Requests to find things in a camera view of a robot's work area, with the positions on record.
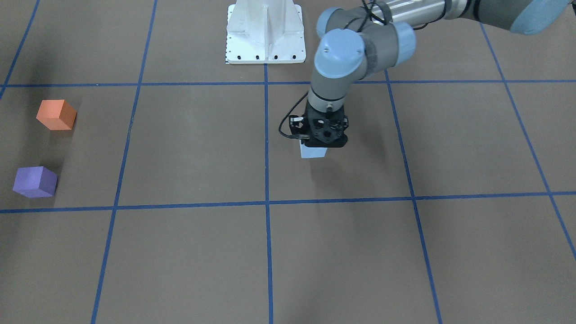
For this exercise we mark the purple foam block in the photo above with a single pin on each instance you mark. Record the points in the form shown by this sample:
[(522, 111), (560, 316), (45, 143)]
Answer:
[(35, 182)]

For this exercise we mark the orange foam block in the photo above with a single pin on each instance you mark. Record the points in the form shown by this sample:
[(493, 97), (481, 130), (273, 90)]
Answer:
[(56, 115)]

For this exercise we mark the light blue foam block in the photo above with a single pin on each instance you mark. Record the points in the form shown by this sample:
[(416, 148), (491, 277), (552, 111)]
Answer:
[(307, 152)]

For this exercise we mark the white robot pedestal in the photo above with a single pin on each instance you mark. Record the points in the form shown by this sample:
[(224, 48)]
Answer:
[(265, 32)]

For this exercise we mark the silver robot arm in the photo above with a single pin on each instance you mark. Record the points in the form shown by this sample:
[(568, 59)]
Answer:
[(357, 43)]

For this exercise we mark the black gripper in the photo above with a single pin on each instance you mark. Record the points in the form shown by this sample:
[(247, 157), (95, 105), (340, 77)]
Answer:
[(296, 122)]

